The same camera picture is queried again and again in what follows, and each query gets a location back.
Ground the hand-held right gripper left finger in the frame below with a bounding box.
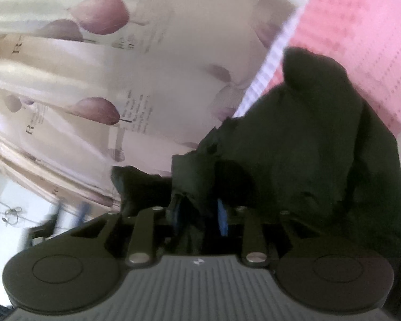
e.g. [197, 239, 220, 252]
[67, 196, 190, 268]

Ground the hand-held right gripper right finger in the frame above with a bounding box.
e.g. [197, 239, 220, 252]
[215, 198, 325, 267]

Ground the black padded jacket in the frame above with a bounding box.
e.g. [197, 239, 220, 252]
[111, 47, 401, 270]

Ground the beige leaf print curtain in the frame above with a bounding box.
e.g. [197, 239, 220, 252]
[0, 0, 299, 209]

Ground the bed with pink white sheet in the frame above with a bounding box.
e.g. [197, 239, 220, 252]
[233, 0, 401, 148]

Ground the thin wall cable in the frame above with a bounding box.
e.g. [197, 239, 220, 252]
[0, 199, 59, 226]

